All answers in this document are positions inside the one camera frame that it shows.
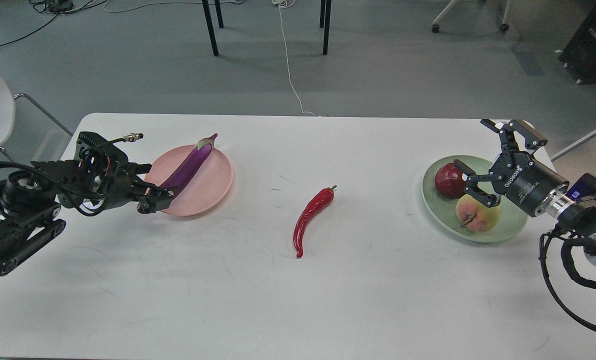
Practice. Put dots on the white office chair base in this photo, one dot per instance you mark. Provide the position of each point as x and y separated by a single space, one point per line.
457 15

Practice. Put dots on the black table legs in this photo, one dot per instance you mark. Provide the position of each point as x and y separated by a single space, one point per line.
325 13

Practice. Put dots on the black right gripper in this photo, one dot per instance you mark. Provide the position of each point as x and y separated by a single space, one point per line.
526 183

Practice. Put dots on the yellow pink peach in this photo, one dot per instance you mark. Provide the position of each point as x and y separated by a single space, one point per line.
475 216

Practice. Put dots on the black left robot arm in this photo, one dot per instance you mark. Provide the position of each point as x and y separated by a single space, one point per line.
99 177

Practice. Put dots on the red chili pepper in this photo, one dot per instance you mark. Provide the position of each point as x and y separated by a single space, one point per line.
319 202

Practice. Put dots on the purple eggplant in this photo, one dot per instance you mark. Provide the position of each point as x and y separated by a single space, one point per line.
191 164

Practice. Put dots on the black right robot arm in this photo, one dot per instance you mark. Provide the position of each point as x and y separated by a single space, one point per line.
576 228

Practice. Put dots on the red pomegranate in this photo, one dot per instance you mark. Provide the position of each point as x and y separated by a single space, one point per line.
449 182

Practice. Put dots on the pink plate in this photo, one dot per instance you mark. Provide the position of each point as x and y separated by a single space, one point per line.
207 188

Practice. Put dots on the green plate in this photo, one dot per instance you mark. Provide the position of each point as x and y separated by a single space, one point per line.
512 220

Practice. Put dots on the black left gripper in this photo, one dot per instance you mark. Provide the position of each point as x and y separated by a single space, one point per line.
118 190

